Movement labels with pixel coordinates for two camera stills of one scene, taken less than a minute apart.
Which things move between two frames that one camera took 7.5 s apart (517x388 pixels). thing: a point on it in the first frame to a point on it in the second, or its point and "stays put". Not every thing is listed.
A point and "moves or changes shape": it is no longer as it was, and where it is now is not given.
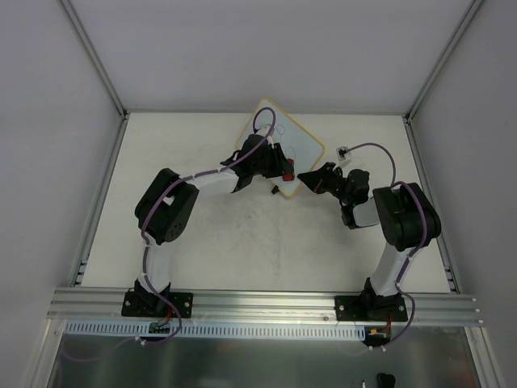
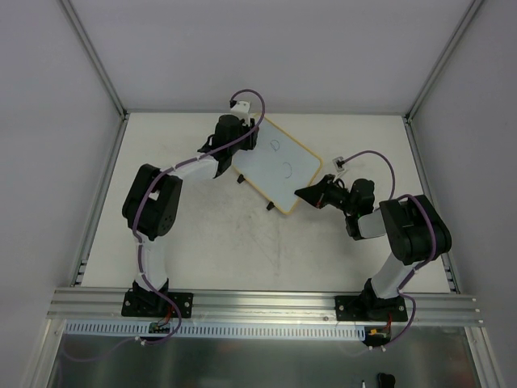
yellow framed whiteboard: [296, 142] moves or changes shape
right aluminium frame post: [442, 61] stays put
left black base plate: [150, 305] stays put
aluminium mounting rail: [105, 305] stays put
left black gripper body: [276, 160] to [250, 137]
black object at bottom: [386, 380] stays put
